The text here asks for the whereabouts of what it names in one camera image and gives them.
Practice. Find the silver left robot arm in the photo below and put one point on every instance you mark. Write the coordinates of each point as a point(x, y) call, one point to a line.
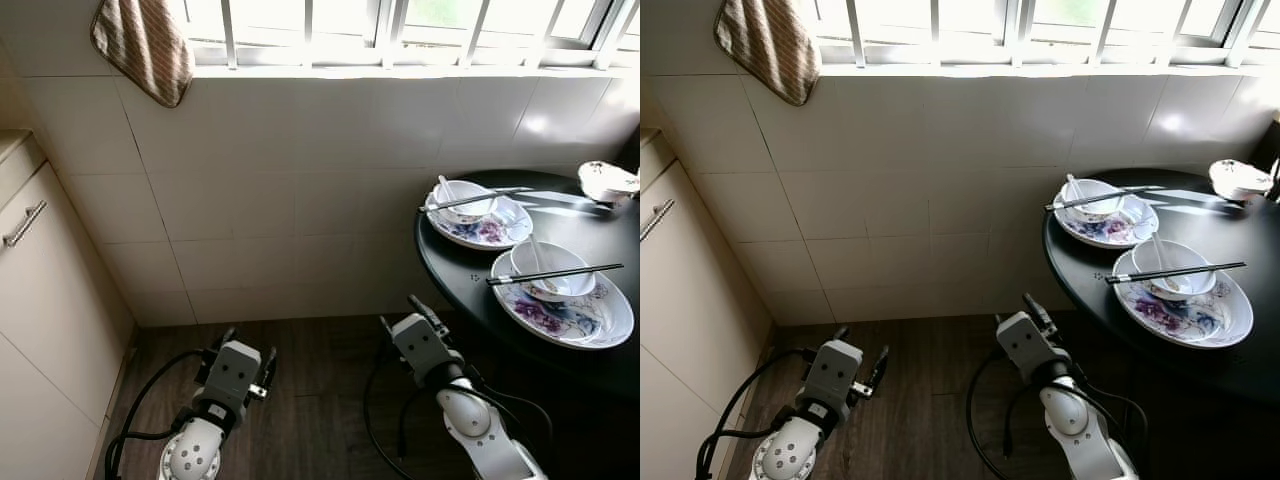
point(195, 455)
point(785, 455)

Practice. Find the black chopstick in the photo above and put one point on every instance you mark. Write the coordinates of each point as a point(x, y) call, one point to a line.
point(600, 268)
point(450, 204)
point(1140, 277)
point(1130, 192)
point(500, 194)
point(1080, 201)
point(1220, 266)
point(520, 279)

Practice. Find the large floral white plate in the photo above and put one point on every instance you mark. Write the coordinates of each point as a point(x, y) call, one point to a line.
point(580, 325)
point(1200, 325)

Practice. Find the small floral white plate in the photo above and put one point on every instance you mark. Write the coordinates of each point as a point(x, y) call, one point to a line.
point(1110, 234)
point(485, 236)

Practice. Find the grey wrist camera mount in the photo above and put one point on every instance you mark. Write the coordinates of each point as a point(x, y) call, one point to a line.
point(232, 375)
point(418, 345)
point(1022, 343)
point(835, 375)

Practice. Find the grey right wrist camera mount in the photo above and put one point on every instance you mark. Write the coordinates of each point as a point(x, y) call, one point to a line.
point(1022, 343)
point(418, 345)

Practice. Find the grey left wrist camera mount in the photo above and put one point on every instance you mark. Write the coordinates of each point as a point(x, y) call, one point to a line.
point(835, 375)
point(232, 375)

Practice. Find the white window frame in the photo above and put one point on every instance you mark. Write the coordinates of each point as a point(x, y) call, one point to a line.
point(1030, 30)
point(400, 30)

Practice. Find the black round table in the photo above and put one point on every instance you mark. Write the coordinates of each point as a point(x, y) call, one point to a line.
point(1080, 265)
point(460, 270)

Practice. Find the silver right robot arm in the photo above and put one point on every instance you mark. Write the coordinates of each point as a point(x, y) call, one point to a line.
point(1085, 425)
point(485, 425)

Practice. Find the white ceramic spoon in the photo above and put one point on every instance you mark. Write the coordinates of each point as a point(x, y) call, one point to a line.
point(1071, 184)
point(443, 185)
point(538, 255)
point(1160, 252)

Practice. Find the beige kitchen cabinet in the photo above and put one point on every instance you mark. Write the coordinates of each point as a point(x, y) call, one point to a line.
point(50, 330)
point(690, 330)

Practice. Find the brown striped hanging cloth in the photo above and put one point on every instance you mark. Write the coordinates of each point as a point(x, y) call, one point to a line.
point(770, 45)
point(145, 45)

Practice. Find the small white patterned bowl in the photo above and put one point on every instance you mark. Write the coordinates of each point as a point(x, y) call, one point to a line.
point(1238, 178)
point(605, 180)

